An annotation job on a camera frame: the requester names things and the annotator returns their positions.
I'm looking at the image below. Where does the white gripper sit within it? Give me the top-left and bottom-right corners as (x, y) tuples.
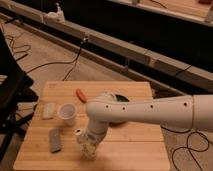
(77, 120), (108, 144)

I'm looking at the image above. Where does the white plastic bottle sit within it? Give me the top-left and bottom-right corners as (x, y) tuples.
(75, 129), (97, 160)

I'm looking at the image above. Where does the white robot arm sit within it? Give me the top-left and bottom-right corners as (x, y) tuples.
(76, 92), (213, 144)

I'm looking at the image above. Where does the grey rectangular block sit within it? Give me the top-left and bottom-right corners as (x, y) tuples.
(49, 128), (61, 153)

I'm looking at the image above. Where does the clear plastic cup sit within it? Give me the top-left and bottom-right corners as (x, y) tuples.
(57, 103), (77, 126)

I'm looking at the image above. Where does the orange carrot toy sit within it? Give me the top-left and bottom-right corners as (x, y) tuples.
(76, 89), (87, 103)

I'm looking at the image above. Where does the green bowl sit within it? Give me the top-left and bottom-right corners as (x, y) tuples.
(108, 93), (131, 126)

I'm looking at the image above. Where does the black chair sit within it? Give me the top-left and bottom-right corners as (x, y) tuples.
(0, 30), (38, 162)

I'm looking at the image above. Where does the white object on ledge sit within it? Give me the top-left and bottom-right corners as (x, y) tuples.
(45, 4), (65, 22)

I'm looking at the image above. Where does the black floor cable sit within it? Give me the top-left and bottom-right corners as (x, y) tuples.
(25, 37), (90, 82)

